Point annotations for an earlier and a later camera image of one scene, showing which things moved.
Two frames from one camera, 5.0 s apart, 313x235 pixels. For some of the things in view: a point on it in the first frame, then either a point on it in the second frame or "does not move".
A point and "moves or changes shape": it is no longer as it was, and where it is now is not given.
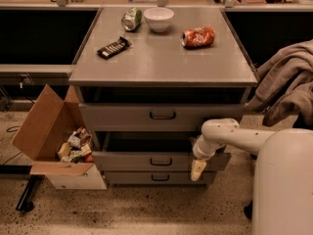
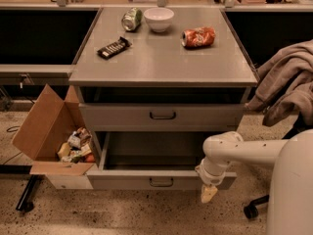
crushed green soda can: x=131 y=19 does not move
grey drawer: x=150 y=152 moves or changes shape
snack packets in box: x=77 y=148 does not move
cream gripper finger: x=198 y=167 -> x=208 y=191
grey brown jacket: x=285 y=85 does not move
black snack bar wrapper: x=112 y=48 does not move
